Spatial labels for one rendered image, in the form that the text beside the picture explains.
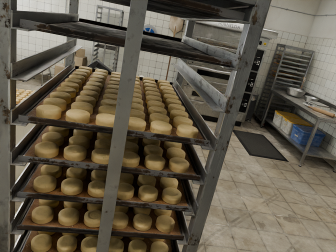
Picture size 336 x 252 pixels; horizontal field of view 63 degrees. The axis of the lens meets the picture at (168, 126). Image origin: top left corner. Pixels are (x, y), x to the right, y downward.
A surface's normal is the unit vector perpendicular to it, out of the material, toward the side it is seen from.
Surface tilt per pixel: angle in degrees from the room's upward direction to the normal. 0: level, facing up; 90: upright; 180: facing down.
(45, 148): 0
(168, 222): 0
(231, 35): 90
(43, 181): 0
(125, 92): 90
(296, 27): 90
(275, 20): 90
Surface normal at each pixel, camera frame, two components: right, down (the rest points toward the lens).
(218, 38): 0.04, 0.35
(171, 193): 0.19, -0.92
